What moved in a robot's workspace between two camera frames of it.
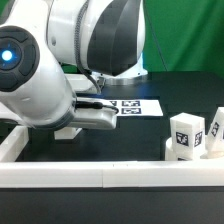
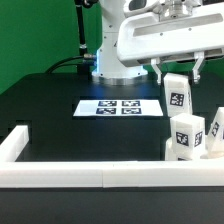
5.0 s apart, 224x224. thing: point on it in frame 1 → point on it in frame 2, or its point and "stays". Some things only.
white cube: (66, 133) → (178, 93)
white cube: (215, 138) stays
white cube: (188, 135) stays
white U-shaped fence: (100, 174) stays
